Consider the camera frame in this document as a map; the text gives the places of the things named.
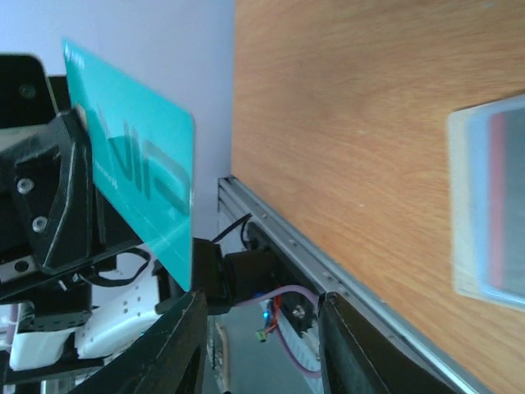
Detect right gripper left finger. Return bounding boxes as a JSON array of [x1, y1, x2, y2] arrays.
[[72, 291, 208, 394]]

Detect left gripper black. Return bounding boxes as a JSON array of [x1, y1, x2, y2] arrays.
[[1, 53, 140, 304]]

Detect aluminium front rail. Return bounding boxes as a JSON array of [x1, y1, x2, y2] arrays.
[[218, 176, 490, 393]]

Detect beige leather card holder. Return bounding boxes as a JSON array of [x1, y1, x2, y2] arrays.
[[447, 95, 524, 309]]

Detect teal credit card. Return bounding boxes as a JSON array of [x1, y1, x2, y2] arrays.
[[62, 39, 195, 291]]

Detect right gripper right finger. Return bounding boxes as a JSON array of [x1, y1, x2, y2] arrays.
[[318, 292, 457, 393]]

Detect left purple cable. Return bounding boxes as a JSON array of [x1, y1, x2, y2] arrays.
[[245, 285, 323, 377]]

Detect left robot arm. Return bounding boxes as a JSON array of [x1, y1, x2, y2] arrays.
[[1, 50, 276, 393]]

